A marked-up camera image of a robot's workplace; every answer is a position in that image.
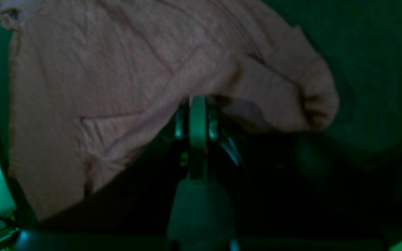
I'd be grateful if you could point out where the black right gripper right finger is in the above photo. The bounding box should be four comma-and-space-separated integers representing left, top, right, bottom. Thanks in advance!
198, 96, 387, 251

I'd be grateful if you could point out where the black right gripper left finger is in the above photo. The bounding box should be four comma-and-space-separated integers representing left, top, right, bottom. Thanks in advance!
14, 97, 189, 251

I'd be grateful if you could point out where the red long-sleeve shirt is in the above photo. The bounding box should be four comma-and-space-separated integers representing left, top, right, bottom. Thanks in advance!
0, 0, 339, 220

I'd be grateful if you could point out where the black table cloth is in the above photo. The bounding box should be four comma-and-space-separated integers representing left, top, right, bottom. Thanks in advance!
0, 0, 402, 246

